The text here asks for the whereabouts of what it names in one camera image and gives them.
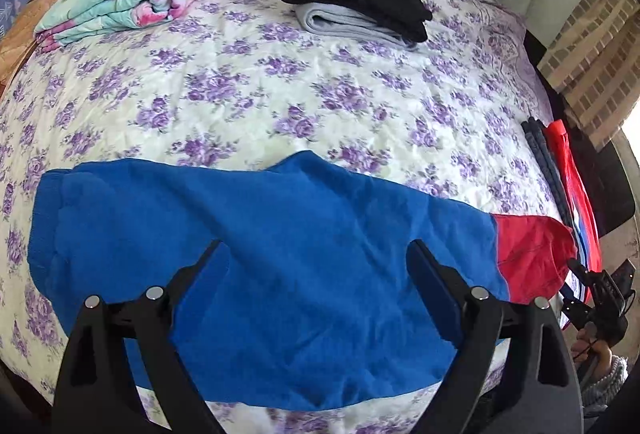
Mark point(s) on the purple floral bedspread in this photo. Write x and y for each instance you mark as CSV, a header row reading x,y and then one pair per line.
x,y
250,89

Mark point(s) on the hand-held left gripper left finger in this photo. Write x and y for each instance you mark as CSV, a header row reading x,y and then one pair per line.
x,y
197,299

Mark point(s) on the person's right hand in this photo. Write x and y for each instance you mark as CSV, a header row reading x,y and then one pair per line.
x,y
592,349

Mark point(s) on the dark grey garment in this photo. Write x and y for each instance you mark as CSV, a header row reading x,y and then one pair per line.
x,y
542,154

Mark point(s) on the folded grey garment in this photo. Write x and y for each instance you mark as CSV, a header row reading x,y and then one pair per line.
x,y
335,22

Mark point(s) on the pile of clothes at bedside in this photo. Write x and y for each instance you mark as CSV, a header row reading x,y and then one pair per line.
x,y
567,164

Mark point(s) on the blue pants with red cuff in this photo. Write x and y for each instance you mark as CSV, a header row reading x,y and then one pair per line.
x,y
280,264

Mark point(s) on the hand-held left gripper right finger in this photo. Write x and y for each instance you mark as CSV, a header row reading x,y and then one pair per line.
x,y
440,299

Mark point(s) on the brown patterned pillow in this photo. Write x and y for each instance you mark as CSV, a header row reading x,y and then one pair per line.
x,y
20,44

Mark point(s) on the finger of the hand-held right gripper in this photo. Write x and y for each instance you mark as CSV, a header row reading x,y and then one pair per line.
x,y
580,270
574,310

